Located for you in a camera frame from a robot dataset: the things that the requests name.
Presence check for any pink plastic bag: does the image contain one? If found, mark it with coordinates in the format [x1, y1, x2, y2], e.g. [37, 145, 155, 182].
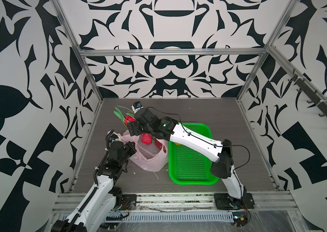
[114, 131, 169, 172]

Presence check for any red dragon fruit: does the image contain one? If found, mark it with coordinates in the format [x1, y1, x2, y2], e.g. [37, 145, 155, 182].
[114, 106, 135, 128]

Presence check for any red round lychee fruit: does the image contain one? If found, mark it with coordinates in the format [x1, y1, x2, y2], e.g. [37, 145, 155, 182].
[142, 133, 152, 145]

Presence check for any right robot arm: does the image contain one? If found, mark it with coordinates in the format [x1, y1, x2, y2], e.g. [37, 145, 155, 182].
[127, 101, 247, 210]

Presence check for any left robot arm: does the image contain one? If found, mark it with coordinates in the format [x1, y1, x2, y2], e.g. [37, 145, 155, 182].
[51, 141, 137, 232]

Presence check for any green plastic basket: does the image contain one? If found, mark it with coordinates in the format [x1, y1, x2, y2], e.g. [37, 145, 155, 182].
[168, 123, 220, 186]

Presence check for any black corrugated cable conduit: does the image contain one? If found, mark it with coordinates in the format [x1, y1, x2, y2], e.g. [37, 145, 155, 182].
[93, 130, 115, 186]

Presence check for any small circuit board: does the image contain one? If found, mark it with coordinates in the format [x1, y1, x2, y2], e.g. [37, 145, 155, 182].
[231, 210, 251, 228]

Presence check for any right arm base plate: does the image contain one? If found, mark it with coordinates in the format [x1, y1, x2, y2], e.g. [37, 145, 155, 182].
[214, 193, 255, 210]

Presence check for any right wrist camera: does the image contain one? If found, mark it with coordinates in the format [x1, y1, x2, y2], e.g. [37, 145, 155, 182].
[132, 101, 143, 114]

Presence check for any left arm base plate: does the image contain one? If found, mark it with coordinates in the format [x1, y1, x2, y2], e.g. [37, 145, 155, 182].
[117, 194, 137, 211]

